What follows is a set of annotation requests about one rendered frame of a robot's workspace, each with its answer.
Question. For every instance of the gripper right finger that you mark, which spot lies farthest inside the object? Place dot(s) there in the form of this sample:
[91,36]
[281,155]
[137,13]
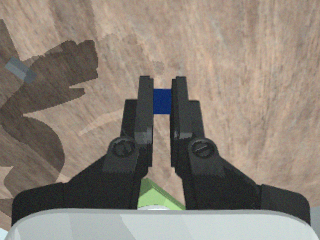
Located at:
[216,183]

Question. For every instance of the small blue block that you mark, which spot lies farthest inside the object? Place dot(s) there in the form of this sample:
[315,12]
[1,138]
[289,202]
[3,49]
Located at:
[162,101]

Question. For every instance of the grey rod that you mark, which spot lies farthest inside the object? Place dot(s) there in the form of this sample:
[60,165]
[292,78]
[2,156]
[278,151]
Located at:
[20,70]

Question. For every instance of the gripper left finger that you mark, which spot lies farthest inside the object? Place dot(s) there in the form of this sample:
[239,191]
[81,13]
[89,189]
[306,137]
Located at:
[114,180]

